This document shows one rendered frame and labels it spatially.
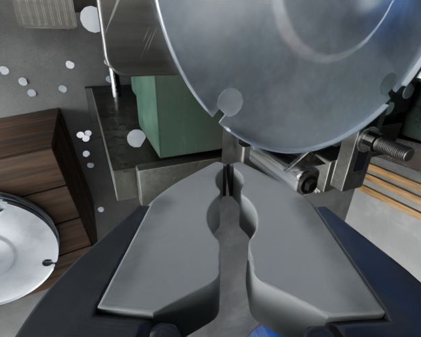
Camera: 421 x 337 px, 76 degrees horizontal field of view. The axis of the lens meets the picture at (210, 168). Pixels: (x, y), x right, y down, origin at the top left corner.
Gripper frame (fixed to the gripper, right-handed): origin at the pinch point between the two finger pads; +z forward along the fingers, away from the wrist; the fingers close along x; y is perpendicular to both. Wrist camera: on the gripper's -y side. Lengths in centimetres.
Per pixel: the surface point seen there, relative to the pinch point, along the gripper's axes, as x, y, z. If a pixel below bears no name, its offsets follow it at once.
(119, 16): -6.2, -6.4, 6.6
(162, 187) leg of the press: -8.2, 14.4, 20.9
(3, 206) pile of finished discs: -45, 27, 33
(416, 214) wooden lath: 85, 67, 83
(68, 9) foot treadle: -35, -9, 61
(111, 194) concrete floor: -42, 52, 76
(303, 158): 7.8, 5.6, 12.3
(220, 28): -0.3, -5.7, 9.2
